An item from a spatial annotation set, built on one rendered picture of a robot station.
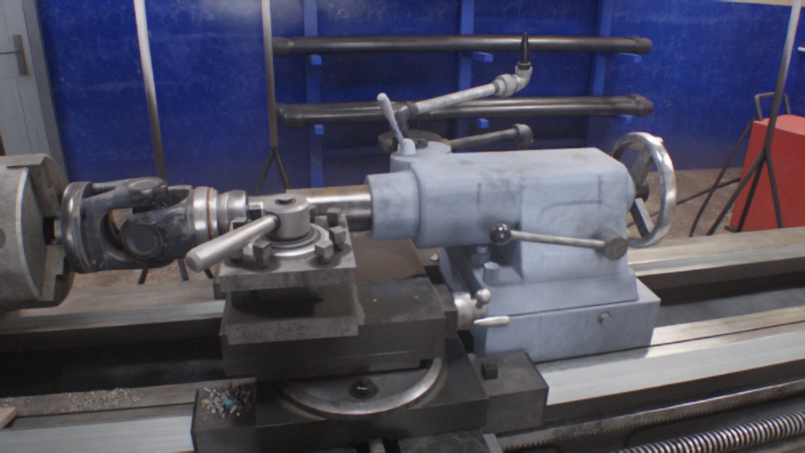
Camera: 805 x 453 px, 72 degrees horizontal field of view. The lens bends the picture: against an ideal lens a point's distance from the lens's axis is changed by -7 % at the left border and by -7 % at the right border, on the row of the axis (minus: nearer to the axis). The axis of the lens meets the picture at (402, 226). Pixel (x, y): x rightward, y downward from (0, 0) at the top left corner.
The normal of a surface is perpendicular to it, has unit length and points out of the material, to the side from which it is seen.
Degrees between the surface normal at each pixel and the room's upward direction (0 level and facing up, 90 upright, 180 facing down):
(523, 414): 90
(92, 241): 90
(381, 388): 0
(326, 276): 90
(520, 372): 0
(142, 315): 48
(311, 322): 90
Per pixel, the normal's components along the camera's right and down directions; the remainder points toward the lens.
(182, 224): 0.47, 0.37
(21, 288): 0.19, 0.67
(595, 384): 0.13, -0.51
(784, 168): -0.85, 0.21
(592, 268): 0.19, 0.00
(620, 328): 0.20, 0.40
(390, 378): 0.01, -0.91
